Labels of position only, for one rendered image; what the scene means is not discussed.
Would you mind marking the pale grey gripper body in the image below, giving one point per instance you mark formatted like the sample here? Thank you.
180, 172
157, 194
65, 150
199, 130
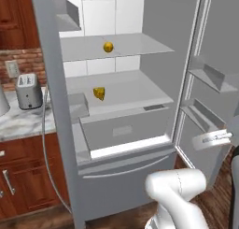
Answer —
211, 140

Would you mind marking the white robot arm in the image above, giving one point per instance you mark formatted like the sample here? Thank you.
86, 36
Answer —
174, 186

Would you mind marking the grey fridge crisper drawer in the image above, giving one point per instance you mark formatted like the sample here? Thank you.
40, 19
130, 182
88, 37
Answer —
124, 130

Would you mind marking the grey fridge door with shelves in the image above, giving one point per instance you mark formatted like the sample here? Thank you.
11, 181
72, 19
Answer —
224, 36

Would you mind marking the grey glass fridge shelf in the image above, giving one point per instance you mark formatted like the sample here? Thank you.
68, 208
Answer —
140, 45

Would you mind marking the yellow cheese wedge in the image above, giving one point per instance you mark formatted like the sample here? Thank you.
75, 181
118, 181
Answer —
99, 92

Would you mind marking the grey fridge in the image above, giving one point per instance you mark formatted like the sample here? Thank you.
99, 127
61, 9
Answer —
161, 21

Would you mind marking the yellow lemon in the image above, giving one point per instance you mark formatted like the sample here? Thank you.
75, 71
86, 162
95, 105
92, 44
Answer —
108, 47

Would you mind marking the grey fridge door with bins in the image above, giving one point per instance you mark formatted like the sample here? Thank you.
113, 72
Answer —
53, 83

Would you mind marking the grey freezer drawer front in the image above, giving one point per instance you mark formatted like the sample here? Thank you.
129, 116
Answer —
118, 195

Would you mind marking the brown wooden base cupboard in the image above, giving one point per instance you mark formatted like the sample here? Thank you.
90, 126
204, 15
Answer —
31, 176

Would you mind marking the silver toaster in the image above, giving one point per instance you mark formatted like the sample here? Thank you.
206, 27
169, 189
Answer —
29, 92

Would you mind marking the white wall outlet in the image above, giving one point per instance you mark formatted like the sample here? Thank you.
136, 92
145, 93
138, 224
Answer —
12, 68

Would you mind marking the brown wooden wall cupboard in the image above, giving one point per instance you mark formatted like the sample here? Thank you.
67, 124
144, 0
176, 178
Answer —
15, 17

